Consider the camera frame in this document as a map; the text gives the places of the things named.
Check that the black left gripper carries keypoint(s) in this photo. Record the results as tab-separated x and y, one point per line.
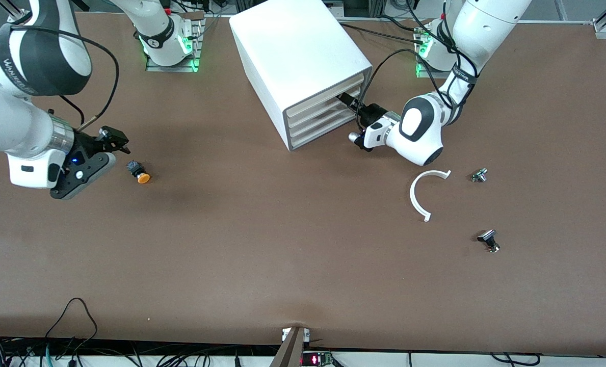
373	112

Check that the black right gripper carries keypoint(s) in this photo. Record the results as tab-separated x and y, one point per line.
89	143

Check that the white plastic drawer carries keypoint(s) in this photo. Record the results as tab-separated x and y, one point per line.
328	97
323	130
318	112
323	120

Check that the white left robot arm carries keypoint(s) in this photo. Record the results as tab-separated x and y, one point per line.
420	127

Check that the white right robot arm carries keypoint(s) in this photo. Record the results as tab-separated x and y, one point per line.
7	117

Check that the orange push button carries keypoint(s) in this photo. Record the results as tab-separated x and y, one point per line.
142	177

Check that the white drawer cabinet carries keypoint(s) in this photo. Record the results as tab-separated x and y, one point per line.
292	51

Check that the black flat-head push button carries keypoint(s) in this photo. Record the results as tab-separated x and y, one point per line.
487	236

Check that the small silver metal fitting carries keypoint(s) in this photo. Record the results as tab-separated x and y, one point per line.
479	175

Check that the brown wooden brace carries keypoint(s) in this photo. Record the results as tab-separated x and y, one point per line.
290	351

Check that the circuit board with red light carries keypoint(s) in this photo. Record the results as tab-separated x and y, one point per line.
315	360

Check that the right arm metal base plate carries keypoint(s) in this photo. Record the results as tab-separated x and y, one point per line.
195	51

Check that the small white mount bracket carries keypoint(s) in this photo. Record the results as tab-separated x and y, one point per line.
285	334

